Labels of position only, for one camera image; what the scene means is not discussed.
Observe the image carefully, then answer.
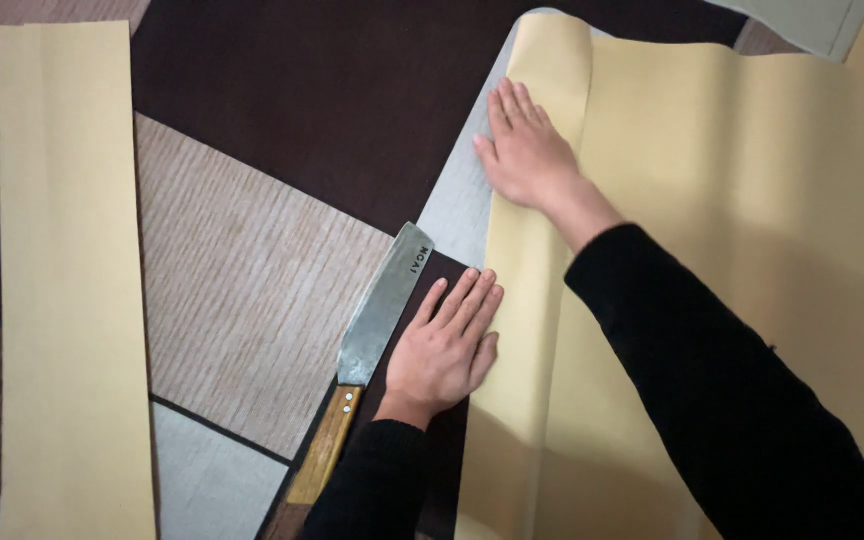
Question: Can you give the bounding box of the person's left hand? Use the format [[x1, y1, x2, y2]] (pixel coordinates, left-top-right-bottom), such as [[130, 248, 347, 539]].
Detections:
[[374, 268, 505, 433]]

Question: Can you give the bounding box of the person's right hand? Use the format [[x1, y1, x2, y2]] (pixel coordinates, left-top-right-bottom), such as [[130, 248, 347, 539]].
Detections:
[[473, 77, 587, 216]]

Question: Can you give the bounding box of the large yellow paper sheet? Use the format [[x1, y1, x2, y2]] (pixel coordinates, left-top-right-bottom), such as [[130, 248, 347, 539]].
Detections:
[[454, 11, 864, 540]]

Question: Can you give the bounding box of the brown and beige patterned rug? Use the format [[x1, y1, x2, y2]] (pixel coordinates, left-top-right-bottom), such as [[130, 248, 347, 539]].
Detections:
[[0, 0, 864, 540]]

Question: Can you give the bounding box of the long yellow paper strip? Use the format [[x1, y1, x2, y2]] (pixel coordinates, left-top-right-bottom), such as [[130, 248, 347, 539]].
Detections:
[[0, 21, 158, 540]]

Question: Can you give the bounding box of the wooden handled steel knife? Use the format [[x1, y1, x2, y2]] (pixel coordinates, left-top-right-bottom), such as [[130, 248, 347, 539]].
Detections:
[[285, 221, 437, 507]]

